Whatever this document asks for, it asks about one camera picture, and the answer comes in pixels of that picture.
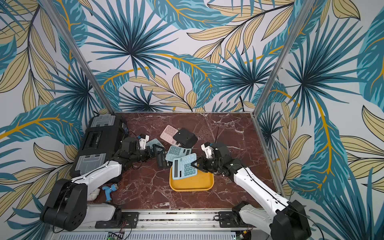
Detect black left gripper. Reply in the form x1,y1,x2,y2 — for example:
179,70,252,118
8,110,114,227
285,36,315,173
130,143,165,163

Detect black keyed calculator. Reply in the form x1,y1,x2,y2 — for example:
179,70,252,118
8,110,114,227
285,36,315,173
156,150,173,170

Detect yellow plastic tray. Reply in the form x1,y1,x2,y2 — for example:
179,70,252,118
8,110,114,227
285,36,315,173
169,168,214,192

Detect large teal calculator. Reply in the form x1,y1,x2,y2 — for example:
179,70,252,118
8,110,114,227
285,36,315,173
171,153,198,180

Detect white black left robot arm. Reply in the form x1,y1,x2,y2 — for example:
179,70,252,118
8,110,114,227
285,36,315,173
40,138,166,231

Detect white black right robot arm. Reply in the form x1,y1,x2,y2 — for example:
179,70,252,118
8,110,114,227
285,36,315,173
191,143,312,240

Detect small teal calculator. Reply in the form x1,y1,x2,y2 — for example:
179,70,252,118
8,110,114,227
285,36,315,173
146,139,165,150

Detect pink calculator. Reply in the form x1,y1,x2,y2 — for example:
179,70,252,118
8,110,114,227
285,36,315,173
161,125,180,147

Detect black upside-down calculator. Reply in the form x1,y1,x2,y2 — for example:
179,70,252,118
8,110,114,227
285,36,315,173
173,128,198,149

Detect blue toy figure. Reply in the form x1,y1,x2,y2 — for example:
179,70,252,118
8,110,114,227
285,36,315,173
102,184,119,203

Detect black plastic toolbox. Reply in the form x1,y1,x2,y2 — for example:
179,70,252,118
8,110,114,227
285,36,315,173
70,114,129,178

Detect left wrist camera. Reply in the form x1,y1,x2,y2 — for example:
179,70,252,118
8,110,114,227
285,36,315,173
138,134,150,150

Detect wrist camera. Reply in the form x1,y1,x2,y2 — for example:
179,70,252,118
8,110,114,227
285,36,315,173
201,142,214,159
138,134,150,150

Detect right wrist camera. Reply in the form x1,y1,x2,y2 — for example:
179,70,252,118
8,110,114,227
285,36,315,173
201,142,214,159

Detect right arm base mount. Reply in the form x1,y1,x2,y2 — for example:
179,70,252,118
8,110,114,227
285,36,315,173
214,211,254,229

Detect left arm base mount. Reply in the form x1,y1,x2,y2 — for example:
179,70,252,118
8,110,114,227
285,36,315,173
95,212,139,229

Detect aluminium front rail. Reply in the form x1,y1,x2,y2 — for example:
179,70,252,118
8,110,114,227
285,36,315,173
45,209,271,240

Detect right aluminium corner post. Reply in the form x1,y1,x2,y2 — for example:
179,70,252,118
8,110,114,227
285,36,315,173
253,0,315,118

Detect aluminium corner post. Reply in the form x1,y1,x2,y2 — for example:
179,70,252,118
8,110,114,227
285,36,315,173
253,0,315,118
41,0,115,114

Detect left aluminium corner post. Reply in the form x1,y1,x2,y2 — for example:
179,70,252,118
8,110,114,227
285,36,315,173
41,0,115,114

